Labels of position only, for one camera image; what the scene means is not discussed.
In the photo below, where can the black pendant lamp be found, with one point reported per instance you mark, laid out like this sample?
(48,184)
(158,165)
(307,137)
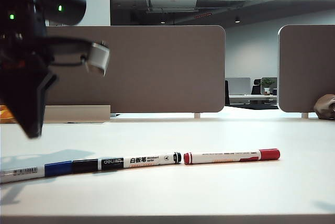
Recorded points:
(237,20)

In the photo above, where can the brown crumpled object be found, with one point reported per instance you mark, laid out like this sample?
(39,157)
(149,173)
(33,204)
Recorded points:
(324,106)

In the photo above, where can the red whiteboard marker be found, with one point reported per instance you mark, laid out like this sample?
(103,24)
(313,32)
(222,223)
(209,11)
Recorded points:
(269,154)

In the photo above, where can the black left camera bracket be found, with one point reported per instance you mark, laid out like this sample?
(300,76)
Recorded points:
(68,43)

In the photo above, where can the narrow brown desk partition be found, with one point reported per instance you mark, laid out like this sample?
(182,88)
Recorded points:
(306,69)

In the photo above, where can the beige low box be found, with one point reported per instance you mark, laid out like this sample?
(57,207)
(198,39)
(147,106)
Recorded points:
(78,114)

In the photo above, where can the pale grey background divider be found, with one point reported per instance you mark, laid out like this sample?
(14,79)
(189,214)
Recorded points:
(238,85)

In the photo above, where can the wide brown desk partition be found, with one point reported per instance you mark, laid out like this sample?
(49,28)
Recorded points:
(170,72)

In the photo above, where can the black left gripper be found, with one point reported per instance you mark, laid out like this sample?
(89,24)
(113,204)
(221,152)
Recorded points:
(23,59)

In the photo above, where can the black whiteboard marker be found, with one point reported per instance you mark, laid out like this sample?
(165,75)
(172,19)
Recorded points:
(83,166)

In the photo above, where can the small green potted plant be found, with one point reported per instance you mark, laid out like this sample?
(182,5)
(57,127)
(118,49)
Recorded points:
(267,84)

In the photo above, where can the orange object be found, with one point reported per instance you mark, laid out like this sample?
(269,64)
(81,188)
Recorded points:
(3,118)

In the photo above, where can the white background desk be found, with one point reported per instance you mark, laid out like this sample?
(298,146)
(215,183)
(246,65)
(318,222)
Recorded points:
(251,99)

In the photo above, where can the black office chair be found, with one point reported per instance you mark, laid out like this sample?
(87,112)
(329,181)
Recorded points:
(256,88)

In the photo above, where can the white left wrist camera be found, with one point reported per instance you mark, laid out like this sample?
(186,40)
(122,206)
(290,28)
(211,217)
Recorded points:
(98,59)

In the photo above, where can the blue whiteboard marker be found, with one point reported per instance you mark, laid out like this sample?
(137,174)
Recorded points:
(57,168)

